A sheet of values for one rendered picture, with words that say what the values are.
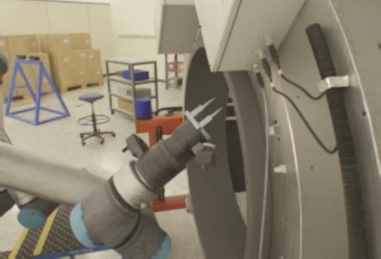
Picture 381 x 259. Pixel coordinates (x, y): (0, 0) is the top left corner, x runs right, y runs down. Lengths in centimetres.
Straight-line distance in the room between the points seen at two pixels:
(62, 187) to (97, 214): 15
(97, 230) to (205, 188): 87
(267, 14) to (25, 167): 56
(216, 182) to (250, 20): 102
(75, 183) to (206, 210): 78
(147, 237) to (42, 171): 26
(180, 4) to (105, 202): 73
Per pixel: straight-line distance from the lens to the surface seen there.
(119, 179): 57
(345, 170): 42
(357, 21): 47
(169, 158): 54
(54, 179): 70
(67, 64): 785
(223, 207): 138
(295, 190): 57
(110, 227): 60
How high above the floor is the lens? 161
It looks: 18 degrees down
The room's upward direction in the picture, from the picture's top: straight up
